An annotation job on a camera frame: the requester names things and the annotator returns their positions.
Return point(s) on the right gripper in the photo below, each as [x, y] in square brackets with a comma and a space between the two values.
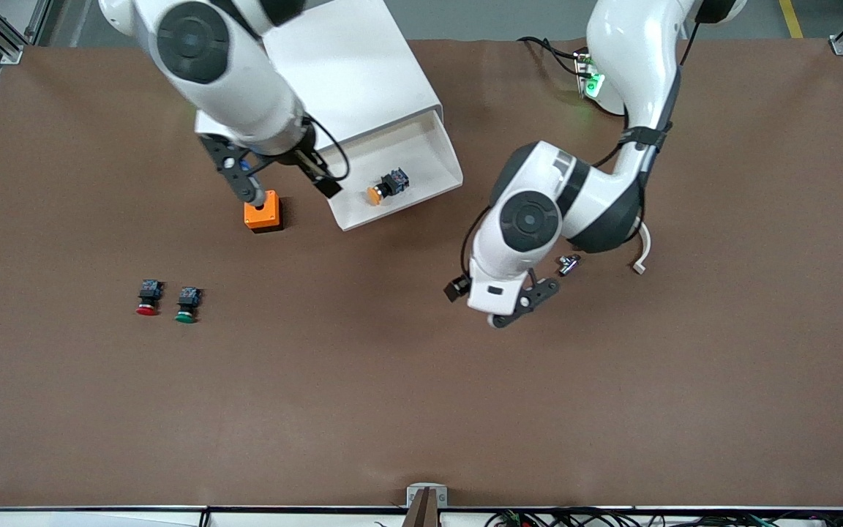
[303, 155]

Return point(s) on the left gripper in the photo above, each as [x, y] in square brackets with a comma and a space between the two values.
[456, 288]

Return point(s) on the yellow push button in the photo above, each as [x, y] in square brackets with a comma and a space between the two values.
[392, 183]

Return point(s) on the white plastic drawer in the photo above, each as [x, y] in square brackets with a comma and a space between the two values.
[421, 157]

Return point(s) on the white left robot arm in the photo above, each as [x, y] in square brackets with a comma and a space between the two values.
[634, 44]

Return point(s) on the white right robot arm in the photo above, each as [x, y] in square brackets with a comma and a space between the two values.
[246, 95]

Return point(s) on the orange button box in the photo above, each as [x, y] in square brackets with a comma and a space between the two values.
[269, 216]

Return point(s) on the white drawer cabinet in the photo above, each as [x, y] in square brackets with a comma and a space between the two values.
[370, 66]

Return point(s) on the green push button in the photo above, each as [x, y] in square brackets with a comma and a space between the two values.
[185, 318]

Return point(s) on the red push button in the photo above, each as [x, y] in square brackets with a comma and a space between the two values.
[147, 311]

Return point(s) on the silver metal fitting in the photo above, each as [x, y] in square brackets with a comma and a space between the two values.
[566, 266]

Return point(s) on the white curved plastic clamp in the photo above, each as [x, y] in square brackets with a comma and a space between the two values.
[645, 249]

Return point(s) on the grey metal bracket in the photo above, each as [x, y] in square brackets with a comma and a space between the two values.
[411, 496]

